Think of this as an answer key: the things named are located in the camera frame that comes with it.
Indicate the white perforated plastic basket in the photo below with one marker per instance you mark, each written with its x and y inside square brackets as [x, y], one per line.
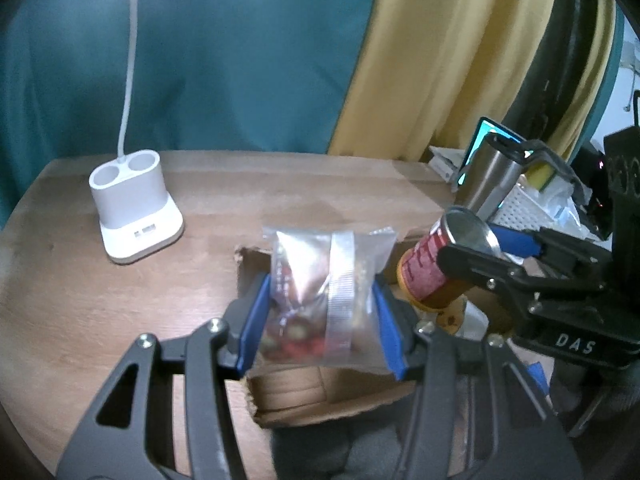
[518, 211]

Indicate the yellow curtain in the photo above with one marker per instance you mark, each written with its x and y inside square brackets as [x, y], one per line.
[428, 69]

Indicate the brown cardboard box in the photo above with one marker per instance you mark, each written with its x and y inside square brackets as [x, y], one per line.
[294, 397]

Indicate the stainless steel tumbler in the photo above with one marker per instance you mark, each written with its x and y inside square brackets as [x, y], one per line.
[491, 174]

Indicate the metal tin can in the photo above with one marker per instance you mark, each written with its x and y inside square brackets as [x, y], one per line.
[420, 275]

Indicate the teal curtain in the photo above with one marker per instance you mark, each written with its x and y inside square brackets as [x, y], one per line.
[79, 77]

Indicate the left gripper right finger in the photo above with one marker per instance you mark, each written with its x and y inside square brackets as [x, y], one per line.
[512, 431]

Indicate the yellow green sponge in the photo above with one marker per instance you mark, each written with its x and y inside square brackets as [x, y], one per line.
[539, 175]

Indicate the clear bag of snacks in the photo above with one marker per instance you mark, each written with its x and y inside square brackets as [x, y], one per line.
[321, 309]

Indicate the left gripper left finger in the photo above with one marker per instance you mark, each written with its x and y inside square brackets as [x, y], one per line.
[126, 433]

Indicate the teal phone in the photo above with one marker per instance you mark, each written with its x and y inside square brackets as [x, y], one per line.
[484, 126]

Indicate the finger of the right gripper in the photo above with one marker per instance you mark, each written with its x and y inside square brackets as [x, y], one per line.
[521, 244]
[464, 268]

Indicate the white desk lamp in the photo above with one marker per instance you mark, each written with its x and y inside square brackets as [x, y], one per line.
[137, 215]

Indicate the clear plastic bag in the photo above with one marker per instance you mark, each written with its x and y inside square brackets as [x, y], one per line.
[557, 203]

